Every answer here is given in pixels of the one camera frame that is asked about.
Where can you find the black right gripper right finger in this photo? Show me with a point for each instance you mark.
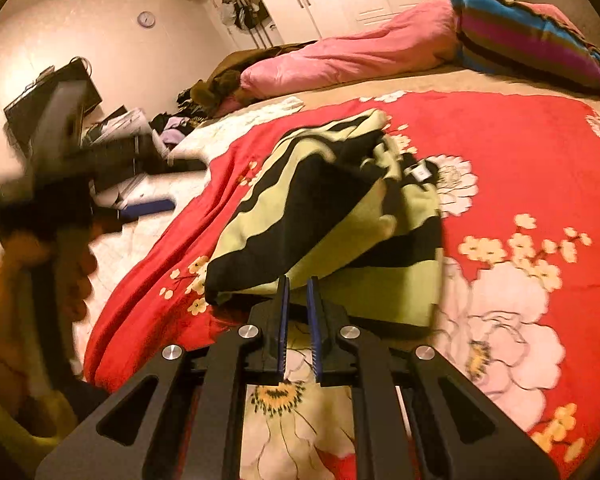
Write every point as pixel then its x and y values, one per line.
pixel 415 415

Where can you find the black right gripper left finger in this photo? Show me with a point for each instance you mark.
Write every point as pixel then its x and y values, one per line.
pixel 181 415

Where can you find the black and green striped garment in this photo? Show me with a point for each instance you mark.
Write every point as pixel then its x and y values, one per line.
pixel 339 203

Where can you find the pile of clothes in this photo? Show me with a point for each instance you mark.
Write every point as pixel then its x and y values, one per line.
pixel 195 106

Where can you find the person's left hand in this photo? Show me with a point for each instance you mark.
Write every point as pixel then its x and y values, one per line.
pixel 41 399

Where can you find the white drawer chest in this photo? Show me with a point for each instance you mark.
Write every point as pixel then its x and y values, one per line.
pixel 124 148

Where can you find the black monitor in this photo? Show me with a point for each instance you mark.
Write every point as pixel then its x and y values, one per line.
pixel 23 113

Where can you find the brown fur-trimmed coat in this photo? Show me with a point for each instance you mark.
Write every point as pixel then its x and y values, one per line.
pixel 225 79

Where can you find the red floral blanket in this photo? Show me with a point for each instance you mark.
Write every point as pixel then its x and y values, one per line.
pixel 519 187

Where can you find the hanging bags on hooks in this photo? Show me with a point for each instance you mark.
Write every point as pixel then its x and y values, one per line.
pixel 249 16

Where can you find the beige bed sheet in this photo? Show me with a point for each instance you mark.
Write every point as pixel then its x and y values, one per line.
pixel 443 79

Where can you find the pink quilt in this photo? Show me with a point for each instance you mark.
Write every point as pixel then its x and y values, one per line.
pixel 416 40

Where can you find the striped colourful pillow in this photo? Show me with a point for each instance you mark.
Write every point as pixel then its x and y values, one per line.
pixel 502 37

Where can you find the round wall clock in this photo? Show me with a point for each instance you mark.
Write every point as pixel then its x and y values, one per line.
pixel 146 19

